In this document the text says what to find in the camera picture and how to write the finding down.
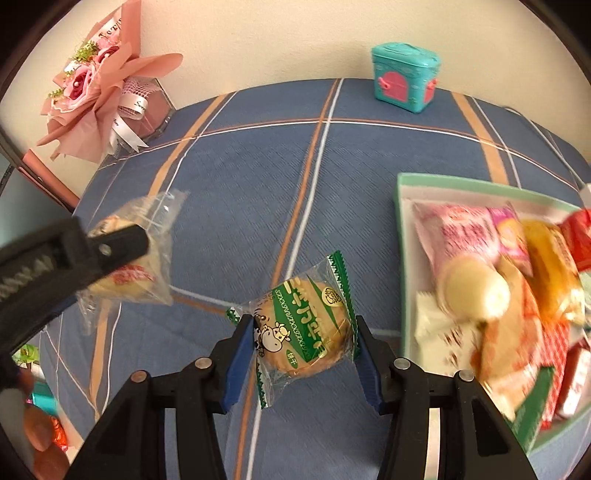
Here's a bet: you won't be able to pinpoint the green mung bean cake packet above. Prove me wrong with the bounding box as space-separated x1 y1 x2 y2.
508 366 555 454

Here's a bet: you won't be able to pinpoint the white power cable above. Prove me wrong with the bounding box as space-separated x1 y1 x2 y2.
505 105 588 188

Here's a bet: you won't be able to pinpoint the white red small snack packet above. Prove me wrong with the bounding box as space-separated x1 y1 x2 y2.
415 292 482 376

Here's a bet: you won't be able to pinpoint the green cow cookie packet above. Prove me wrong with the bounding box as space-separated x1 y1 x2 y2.
225 250 358 409

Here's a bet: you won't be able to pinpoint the clear white pastry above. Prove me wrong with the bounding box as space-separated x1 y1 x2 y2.
77 189 188 334

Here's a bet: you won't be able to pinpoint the teal pink toy box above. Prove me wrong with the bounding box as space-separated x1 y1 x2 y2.
372 42 441 113

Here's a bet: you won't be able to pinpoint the pink flower bouquet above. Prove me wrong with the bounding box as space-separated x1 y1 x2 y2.
37 1 182 163

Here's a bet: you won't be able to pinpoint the red raisin kiss packet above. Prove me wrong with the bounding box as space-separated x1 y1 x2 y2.
560 209 591 273

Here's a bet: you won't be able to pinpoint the blue plaid tablecloth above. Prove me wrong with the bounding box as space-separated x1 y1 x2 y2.
36 78 591 480

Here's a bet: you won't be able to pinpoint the purple swiss roll packet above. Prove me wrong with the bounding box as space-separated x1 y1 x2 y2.
413 202 532 276

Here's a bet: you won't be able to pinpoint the beige swiss roll packet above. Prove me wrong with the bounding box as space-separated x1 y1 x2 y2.
477 257 543 419

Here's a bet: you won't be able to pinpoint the mint white shallow tray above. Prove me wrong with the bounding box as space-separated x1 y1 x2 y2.
396 172 591 458

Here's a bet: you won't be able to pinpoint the yellow soft bread packet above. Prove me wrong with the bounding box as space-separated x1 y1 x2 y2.
523 219 585 327

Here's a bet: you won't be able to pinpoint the red long wafer packet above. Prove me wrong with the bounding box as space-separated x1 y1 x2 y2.
537 322 591 430

